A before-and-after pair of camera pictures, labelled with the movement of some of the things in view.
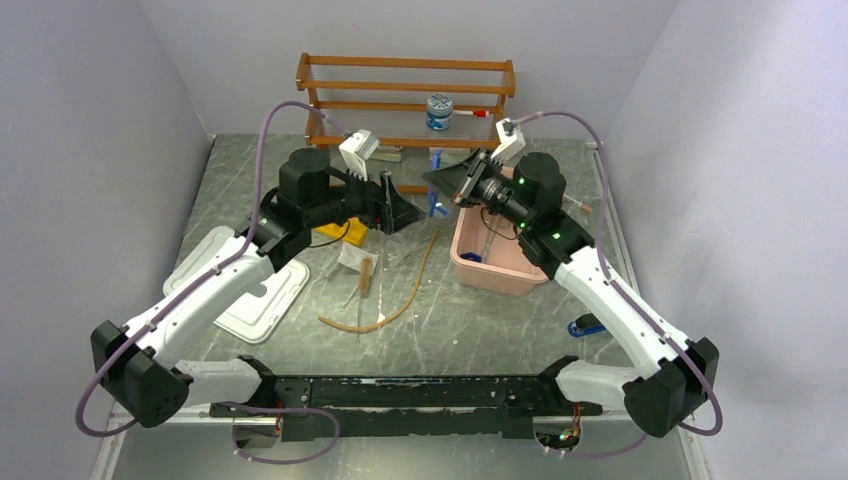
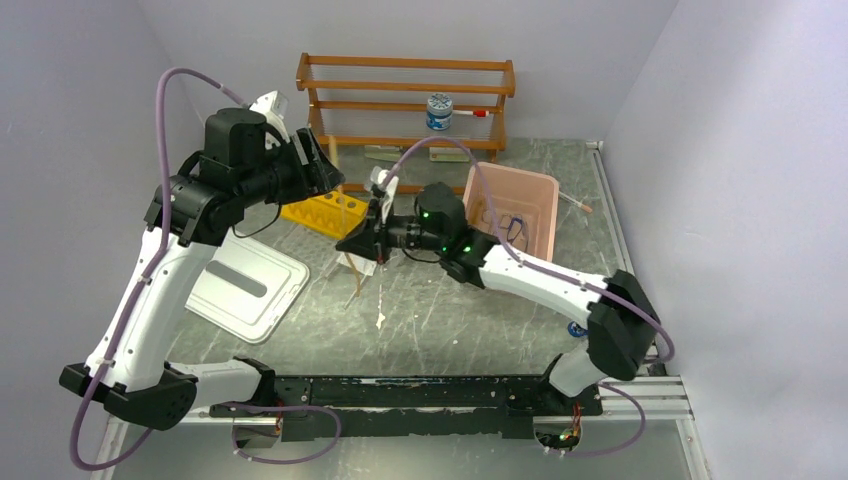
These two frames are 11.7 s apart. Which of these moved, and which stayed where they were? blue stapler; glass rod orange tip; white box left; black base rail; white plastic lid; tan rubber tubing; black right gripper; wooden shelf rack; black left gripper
Moved: black left gripper; tan rubber tubing; black right gripper
Stayed: black base rail; glass rod orange tip; white plastic lid; white box left; wooden shelf rack; blue stapler
